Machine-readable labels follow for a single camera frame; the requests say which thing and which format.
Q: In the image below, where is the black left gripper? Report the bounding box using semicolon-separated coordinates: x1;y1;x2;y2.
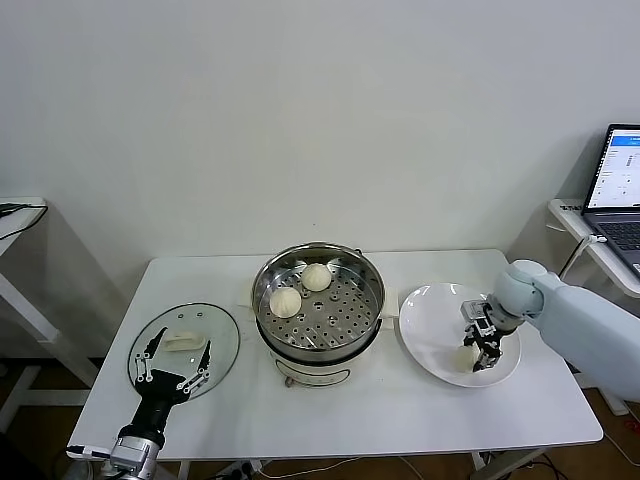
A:
129;327;213;442

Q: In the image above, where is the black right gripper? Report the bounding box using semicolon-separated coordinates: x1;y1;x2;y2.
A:
461;323;504;374

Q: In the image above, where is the white steamed baozi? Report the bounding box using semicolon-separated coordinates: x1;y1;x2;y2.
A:
269;286;303;318
301;263;331;293
451;345;480;374

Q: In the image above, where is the round glass lid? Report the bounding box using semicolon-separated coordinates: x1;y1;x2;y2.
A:
127;301;241;401

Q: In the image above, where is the stainless steel steamer basket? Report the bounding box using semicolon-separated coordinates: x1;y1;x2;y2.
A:
237;243;400;364

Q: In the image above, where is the white round plate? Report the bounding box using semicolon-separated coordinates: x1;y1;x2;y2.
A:
398;283;522;390

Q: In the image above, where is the white power strip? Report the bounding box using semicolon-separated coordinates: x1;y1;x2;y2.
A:
219;459;265;480

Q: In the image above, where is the white electric cooker base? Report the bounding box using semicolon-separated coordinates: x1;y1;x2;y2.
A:
255;317;396;389

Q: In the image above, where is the white side table with laptop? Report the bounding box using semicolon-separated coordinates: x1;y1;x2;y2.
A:
544;198;640;416

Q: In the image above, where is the grey open laptop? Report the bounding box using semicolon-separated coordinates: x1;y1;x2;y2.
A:
581;123;640;279

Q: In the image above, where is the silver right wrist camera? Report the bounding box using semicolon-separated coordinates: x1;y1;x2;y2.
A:
458;298;497;337

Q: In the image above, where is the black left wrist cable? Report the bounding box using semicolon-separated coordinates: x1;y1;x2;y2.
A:
67;443;114;461

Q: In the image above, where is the white side table with cable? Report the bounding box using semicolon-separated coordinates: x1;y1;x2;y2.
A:
0;197;101;426

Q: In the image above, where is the black cable on side table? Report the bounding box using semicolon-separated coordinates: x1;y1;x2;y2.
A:
0;202;49;241

